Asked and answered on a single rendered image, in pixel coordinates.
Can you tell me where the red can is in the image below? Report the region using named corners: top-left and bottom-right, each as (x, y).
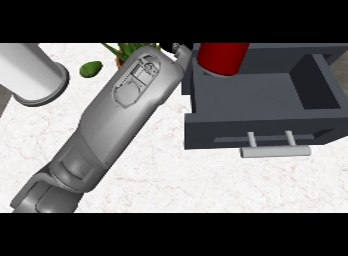
top-left (195, 42), bottom-right (251, 77)

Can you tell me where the dark grey open drawer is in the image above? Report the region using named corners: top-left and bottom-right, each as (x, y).
top-left (180, 42), bottom-right (348, 125)

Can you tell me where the green avocado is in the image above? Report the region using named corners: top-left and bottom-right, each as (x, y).
top-left (79, 60), bottom-right (105, 79)

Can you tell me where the white cylinder with grey rim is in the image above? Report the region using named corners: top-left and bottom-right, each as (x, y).
top-left (0, 42), bottom-right (71, 108)

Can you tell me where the dark grey drawer front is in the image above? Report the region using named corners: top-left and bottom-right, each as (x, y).
top-left (183, 107), bottom-right (348, 151)

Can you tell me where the pale grey drawer handle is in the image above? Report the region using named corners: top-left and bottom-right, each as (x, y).
top-left (240, 130), bottom-right (313, 159)

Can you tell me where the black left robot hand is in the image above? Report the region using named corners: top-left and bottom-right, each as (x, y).
top-left (160, 42), bottom-right (185, 52)

